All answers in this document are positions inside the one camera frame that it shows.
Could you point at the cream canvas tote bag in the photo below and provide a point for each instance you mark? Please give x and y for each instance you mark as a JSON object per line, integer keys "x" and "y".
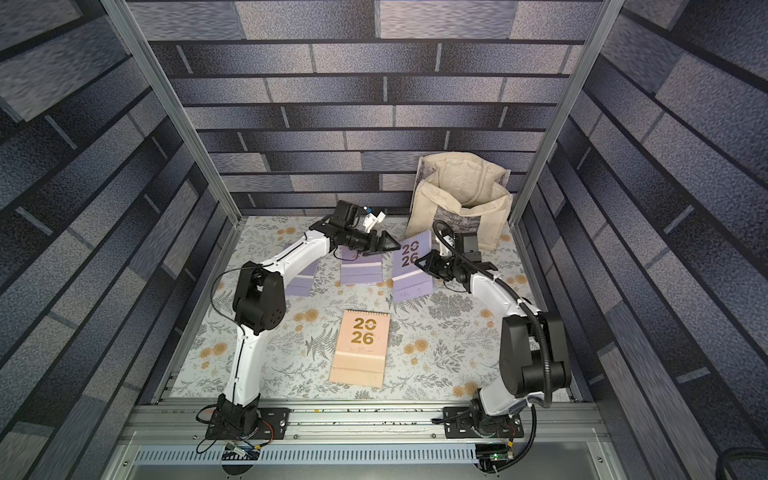
{"x": 464, "y": 190}

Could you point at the right green circuit board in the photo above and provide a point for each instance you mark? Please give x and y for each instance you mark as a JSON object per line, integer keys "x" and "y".
{"x": 494, "y": 452}

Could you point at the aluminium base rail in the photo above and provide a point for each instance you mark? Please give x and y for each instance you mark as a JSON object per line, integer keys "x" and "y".
{"x": 363, "y": 440}

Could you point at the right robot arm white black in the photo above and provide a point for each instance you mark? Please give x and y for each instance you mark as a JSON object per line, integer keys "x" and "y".
{"x": 533, "y": 357}

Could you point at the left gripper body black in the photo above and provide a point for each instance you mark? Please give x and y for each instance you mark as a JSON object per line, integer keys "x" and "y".
{"x": 358, "y": 239}

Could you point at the right aluminium frame post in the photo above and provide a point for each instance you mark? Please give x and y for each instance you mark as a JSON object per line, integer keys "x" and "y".
{"x": 605, "y": 20}

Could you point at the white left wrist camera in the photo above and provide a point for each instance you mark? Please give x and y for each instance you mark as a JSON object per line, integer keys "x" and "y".
{"x": 370, "y": 219}

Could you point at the left aluminium frame post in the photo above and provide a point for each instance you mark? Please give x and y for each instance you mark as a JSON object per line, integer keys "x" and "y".
{"x": 130, "y": 32}

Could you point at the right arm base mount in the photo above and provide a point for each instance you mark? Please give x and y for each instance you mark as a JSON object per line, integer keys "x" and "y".
{"x": 471, "y": 423}

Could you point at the left green circuit board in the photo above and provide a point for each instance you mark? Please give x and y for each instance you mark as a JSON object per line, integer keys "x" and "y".
{"x": 241, "y": 452}

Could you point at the floral patterned table mat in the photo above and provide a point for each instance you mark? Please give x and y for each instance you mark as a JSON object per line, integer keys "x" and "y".
{"x": 441, "y": 347}

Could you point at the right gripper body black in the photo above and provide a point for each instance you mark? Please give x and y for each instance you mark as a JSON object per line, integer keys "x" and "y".
{"x": 437, "y": 264}

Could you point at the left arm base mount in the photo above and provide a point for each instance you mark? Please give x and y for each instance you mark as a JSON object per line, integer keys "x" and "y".
{"x": 257, "y": 424}

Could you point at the aluminium frame post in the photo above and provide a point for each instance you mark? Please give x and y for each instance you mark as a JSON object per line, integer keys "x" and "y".
{"x": 130, "y": 32}
{"x": 605, "y": 20}

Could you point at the purple 2026 calendar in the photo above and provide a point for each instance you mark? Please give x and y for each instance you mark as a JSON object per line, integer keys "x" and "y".
{"x": 409, "y": 281}
{"x": 359, "y": 269}
{"x": 302, "y": 284}

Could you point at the green circuit board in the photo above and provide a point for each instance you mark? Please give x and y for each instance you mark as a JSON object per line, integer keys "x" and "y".
{"x": 241, "y": 452}
{"x": 494, "y": 452}

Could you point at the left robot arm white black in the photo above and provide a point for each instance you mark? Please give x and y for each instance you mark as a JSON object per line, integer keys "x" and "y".
{"x": 259, "y": 301}

